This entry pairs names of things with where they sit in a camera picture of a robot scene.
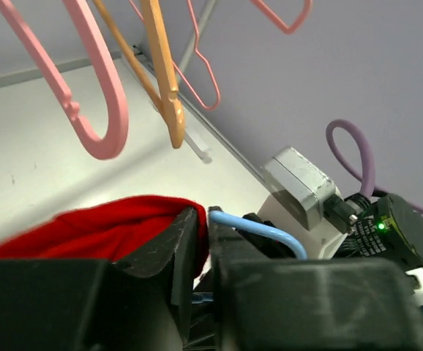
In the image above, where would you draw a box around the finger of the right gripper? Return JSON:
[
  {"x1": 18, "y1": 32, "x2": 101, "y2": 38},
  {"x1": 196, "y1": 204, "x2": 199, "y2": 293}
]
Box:
[{"x1": 240, "y1": 212, "x2": 293, "y2": 259}]

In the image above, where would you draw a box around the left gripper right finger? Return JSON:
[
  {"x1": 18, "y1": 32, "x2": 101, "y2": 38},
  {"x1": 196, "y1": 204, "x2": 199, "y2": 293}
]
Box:
[{"x1": 209, "y1": 220, "x2": 423, "y2": 350}]

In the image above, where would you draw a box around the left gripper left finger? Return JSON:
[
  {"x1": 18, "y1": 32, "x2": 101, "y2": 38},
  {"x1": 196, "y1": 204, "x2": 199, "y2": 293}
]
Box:
[{"x1": 0, "y1": 208, "x2": 199, "y2": 350}]

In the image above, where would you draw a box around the blue wire hanger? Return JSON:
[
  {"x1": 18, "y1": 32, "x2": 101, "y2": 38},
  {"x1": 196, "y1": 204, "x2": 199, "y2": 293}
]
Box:
[{"x1": 192, "y1": 211, "x2": 308, "y2": 304}]

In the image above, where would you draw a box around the red t shirt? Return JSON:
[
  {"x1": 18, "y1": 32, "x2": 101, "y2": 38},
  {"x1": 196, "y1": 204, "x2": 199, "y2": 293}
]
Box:
[{"x1": 0, "y1": 195, "x2": 209, "y2": 277}]

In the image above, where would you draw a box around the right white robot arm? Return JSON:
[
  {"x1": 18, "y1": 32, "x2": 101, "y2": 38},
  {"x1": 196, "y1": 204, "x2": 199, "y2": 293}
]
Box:
[{"x1": 244, "y1": 192, "x2": 423, "y2": 305}]

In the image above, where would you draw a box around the wooden hanger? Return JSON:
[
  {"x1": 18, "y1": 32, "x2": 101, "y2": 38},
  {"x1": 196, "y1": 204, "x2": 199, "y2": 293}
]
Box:
[{"x1": 94, "y1": 0, "x2": 186, "y2": 148}]

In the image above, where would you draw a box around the thick pink plastic hanger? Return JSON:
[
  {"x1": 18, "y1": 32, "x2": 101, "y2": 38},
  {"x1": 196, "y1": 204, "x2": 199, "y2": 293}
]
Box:
[{"x1": 0, "y1": 0, "x2": 130, "y2": 161}]

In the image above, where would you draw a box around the white clothes rack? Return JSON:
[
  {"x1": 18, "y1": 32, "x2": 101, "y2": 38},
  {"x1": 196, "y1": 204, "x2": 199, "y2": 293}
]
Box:
[{"x1": 173, "y1": 0, "x2": 221, "y2": 163}]

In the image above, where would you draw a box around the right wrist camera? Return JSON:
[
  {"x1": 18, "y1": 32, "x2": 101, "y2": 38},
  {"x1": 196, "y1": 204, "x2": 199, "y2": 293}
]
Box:
[{"x1": 257, "y1": 146, "x2": 359, "y2": 260}]

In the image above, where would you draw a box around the thin pink wire hanger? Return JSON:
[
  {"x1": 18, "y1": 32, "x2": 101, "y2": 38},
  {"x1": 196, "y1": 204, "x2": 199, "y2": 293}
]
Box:
[{"x1": 129, "y1": 0, "x2": 222, "y2": 111}]

